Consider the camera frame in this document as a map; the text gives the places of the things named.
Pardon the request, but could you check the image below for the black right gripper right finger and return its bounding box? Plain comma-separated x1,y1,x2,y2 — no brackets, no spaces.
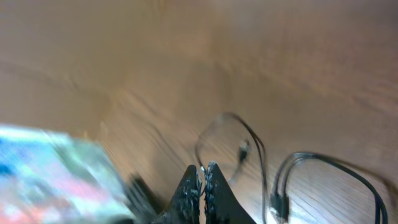
205,162,256,224

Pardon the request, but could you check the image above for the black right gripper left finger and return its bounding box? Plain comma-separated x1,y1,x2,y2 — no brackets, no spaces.
152,165,201,224

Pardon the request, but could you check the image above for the black USB cable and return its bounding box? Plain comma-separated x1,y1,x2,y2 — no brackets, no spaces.
194,111,270,224
269,151,398,224

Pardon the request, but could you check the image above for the blurred colourful background clutter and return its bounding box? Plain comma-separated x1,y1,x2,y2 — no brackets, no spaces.
1,124,136,224

